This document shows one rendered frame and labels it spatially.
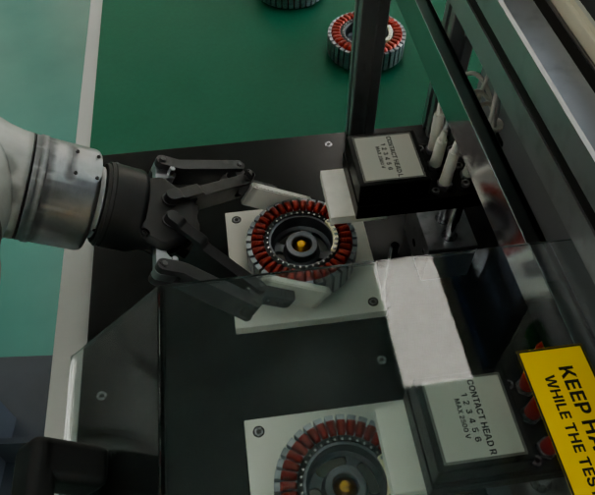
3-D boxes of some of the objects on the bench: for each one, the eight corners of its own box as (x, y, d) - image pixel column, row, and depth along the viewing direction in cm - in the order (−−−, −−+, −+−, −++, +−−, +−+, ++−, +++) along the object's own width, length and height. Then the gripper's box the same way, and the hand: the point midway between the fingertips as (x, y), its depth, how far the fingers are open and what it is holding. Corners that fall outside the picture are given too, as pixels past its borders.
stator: (252, 310, 62) (250, 290, 59) (243, 223, 68) (241, 200, 65) (364, 298, 63) (368, 276, 60) (344, 213, 69) (346, 190, 66)
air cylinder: (419, 282, 65) (428, 249, 61) (402, 226, 70) (409, 192, 65) (466, 276, 66) (478, 244, 61) (446, 221, 70) (456, 188, 66)
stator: (319, 69, 90) (320, 47, 87) (335, 25, 96) (336, 3, 93) (397, 81, 88) (401, 58, 85) (406, 34, 95) (410, 13, 92)
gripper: (99, 290, 45) (354, 331, 55) (111, 83, 59) (313, 147, 69) (74, 341, 50) (312, 370, 60) (90, 139, 64) (282, 191, 74)
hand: (297, 247), depth 64 cm, fingers closed on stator, 11 cm apart
